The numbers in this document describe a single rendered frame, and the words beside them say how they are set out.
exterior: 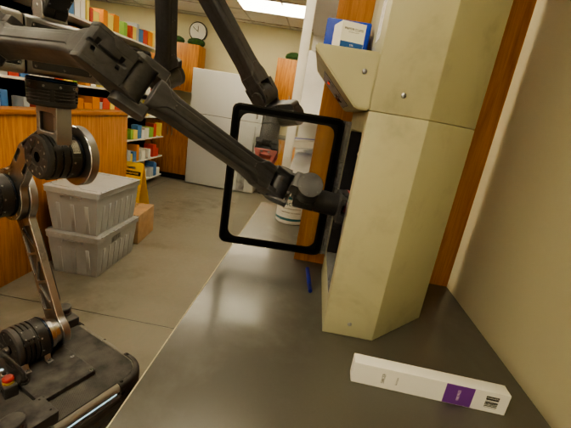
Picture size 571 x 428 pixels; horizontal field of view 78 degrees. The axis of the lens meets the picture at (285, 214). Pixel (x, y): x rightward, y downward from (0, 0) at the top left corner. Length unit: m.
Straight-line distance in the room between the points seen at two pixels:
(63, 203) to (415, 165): 2.52
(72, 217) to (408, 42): 2.55
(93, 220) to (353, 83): 2.37
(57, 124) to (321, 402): 1.07
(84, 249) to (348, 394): 2.47
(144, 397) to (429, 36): 0.75
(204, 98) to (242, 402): 5.43
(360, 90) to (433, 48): 0.14
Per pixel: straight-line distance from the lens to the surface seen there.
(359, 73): 0.69
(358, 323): 0.81
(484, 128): 1.15
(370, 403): 0.69
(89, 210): 2.79
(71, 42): 0.76
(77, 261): 3.00
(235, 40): 1.06
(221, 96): 5.77
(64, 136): 1.31
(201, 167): 5.93
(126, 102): 0.74
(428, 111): 0.71
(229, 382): 0.66
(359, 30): 0.79
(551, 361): 0.89
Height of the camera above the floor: 1.39
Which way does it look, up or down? 16 degrees down
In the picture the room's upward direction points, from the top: 9 degrees clockwise
